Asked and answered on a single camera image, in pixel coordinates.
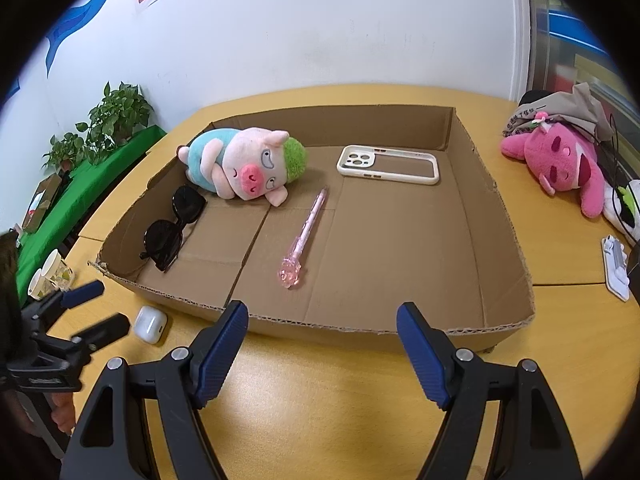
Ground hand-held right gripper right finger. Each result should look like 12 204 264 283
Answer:
396 302 583 480

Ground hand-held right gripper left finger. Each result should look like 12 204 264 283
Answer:
60 300 249 480

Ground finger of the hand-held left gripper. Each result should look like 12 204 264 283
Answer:
47 313 131 368
22 281 106 333

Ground white earbuds case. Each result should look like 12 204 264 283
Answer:
132 306 170 345

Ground black sunglasses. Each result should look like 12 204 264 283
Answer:
139 185 207 273

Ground shallow cardboard box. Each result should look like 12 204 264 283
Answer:
87 105 536 353

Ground pink pen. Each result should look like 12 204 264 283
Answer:
277 186 330 291

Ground pig plush toy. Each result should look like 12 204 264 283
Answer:
177 126 308 207

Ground clear white phone case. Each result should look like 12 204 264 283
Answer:
336 145 441 187

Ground person's left hand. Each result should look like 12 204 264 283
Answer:
51 391 77 436

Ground patterned paper cup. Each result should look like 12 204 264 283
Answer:
27 270 53 302
40 250 75 288

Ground green table cloth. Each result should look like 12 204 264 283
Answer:
15 125 168 306

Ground small brown cardboard boxes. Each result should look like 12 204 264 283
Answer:
21 174 63 233

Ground small potted green plant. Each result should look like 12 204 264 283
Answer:
42 132 86 171

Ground large potted green plant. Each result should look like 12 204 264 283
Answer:
75 81 155 166

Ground white plastic clip holder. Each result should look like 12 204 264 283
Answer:
601 235 632 302

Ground pink plush toy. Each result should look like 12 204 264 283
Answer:
501 122 606 219

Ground panda plush toy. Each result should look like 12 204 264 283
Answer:
602 179 640 247

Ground beige cloth bag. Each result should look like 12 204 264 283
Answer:
502 82 613 141

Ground glass door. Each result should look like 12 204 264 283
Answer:
525 0 640 111

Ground blue door sign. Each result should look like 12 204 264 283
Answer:
547 7 596 36

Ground blue wall decal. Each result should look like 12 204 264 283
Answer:
44 0 136 78

